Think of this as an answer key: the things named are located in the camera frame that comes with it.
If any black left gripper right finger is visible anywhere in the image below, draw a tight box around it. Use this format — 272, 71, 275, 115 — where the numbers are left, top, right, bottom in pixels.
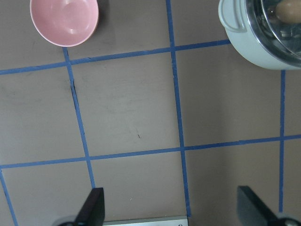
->
237, 186, 281, 226

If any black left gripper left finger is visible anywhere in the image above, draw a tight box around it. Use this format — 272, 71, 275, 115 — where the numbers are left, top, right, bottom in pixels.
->
74, 188, 105, 226

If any glass pot lid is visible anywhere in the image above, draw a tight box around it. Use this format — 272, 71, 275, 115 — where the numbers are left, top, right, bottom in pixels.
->
260, 0, 301, 57

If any brown egg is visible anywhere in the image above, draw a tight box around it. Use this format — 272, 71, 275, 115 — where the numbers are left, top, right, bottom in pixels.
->
275, 0, 301, 24

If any mint green cooking pot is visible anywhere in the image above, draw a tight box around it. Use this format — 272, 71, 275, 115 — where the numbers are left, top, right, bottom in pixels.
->
218, 0, 301, 70

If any pink bowl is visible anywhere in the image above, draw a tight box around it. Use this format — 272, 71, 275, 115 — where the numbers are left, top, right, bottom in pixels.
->
30, 0, 99, 47

